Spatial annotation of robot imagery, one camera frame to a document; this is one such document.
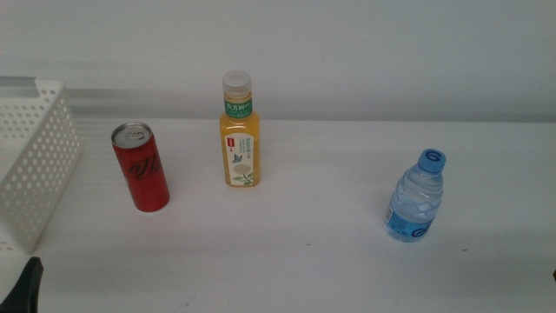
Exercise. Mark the red cola can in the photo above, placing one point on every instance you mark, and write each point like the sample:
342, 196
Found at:
143, 182

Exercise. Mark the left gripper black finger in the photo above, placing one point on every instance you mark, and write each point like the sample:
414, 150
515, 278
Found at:
24, 291

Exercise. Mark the clear water bottle blue cap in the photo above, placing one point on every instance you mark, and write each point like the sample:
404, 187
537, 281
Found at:
415, 204

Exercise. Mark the yellow juice bottle green label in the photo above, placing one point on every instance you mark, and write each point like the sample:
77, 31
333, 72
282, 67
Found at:
240, 130

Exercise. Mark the white perforated plastic basket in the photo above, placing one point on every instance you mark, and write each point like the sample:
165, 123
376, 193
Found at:
30, 243

